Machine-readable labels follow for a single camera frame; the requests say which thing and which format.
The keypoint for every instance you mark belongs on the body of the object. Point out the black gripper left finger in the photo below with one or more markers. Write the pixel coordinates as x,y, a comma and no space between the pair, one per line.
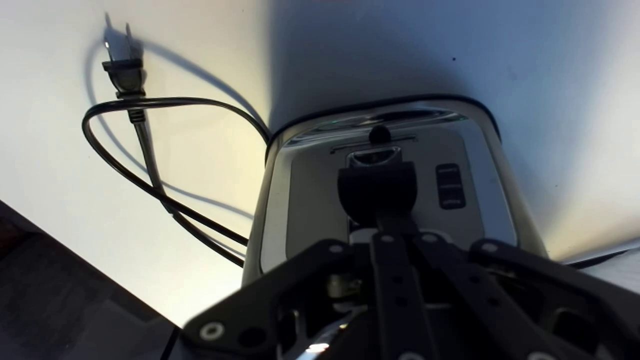
312,301

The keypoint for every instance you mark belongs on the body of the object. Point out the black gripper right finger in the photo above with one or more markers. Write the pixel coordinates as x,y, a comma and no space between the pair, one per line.
532,301

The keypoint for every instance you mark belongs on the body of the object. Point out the black toaster lever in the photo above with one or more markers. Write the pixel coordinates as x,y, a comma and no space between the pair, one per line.
376,186

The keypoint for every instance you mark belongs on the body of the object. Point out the silver two-slot toaster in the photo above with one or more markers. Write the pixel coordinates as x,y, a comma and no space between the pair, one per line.
307,193

